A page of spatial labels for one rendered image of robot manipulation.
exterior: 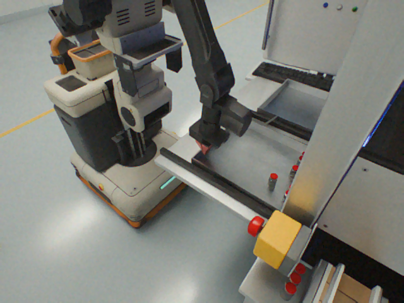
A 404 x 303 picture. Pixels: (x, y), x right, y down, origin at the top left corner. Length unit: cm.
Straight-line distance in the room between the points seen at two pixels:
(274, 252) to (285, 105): 67
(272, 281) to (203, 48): 50
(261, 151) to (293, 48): 79
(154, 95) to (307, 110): 66
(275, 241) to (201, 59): 38
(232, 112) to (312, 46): 93
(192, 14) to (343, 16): 97
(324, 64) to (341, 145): 111
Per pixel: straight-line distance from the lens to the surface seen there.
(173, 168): 76
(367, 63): 34
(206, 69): 56
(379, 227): 48
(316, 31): 144
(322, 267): 60
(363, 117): 37
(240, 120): 60
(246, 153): 81
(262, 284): 61
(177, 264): 156
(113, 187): 154
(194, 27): 55
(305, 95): 113
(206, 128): 66
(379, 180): 42
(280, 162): 80
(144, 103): 117
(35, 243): 188
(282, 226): 50
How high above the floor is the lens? 145
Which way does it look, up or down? 45 degrees down
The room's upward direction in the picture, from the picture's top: straight up
